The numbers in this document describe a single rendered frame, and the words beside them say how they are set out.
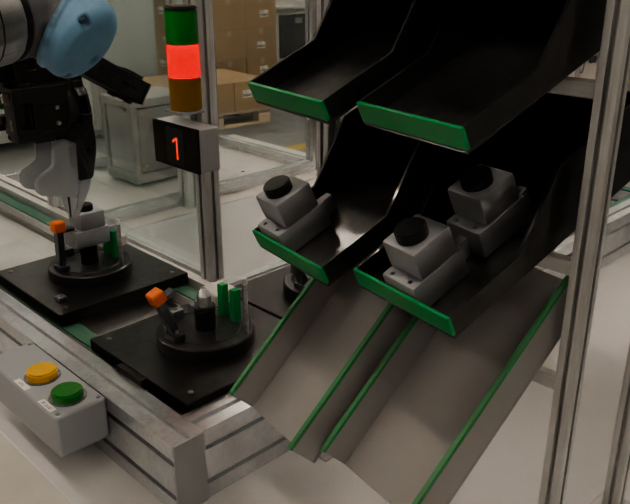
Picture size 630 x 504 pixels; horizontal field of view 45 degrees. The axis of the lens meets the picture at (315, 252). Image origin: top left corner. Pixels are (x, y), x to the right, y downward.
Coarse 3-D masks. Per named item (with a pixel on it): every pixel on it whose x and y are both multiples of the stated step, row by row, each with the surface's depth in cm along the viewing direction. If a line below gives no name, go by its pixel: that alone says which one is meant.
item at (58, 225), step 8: (56, 224) 124; (64, 224) 125; (56, 232) 124; (64, 232) 126; (56, 240) 125; (56, 248) 126; (64, 248) 126; (56, 256) 127; (64, 256) 127; (64, 264) 127
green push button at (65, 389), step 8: (64, 384) 97; (72, 384) 97; (80, 384) 98; (56, 392) 96; (64, 392) 96; (72, 392) 96; (80, 392) 96; (56, 400) 95; (64, 400) 95; (72, 400) 95
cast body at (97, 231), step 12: (84, 204) 127; (84, 216) 126; (96, 216) 127; (84, 228) 126; (96, 228) 128; (108, 228) 130; (72, 240) 127; (84, 240) 127; (96, 240) 129; (108, 240) 130
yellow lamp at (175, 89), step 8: (168, 80) 117; (176, 80) 115; (184, 80) 115; (192, 80) 115; (200, 80) 117; (176, 88) 116; (184, 88) 115; (192, 88) 116; (200, 88) 117; (176, 96) 116; (184, 96) 116; (192, 96) 116; (200, 96) 118; (176, 104) 117; (184, 104) 116; (192, 104) 117; (200, 104) 118
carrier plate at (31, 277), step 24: (24, 264) 135; (48, 264) 135; (144, 264) 135; (168, 264) 135; (24, 288) 126; (48, 288) 126; (72, 288) 126; (96, 288) 126; (120, 288) 126; (144, 288) 126; (48, 312) 119; (72, 312) 118; (96, 312) 121
